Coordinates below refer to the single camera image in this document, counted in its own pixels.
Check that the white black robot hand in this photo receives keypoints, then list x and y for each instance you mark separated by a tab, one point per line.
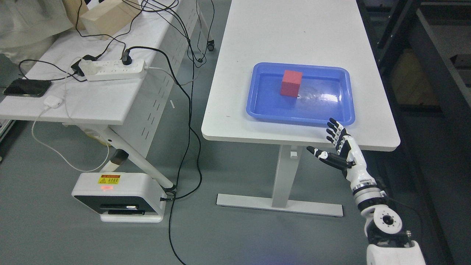
348	156

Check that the wooden box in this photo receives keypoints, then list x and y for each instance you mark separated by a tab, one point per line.
109	16

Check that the black smartphone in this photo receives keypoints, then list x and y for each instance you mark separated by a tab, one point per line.
27	88

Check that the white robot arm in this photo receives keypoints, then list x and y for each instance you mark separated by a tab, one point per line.
388	242

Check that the pink block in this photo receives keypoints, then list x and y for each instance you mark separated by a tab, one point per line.
291	83

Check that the white charger adapter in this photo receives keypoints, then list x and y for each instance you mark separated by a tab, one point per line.
52	102

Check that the white floor device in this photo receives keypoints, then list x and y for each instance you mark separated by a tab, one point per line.
121	197

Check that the white power strip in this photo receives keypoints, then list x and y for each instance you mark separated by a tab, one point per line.
112	70

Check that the blue tray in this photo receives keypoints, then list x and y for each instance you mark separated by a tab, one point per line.
325	93

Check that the white side desk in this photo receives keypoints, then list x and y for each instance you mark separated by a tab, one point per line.
122	103

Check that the black metal shelf right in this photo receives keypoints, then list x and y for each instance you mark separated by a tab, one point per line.
422	50

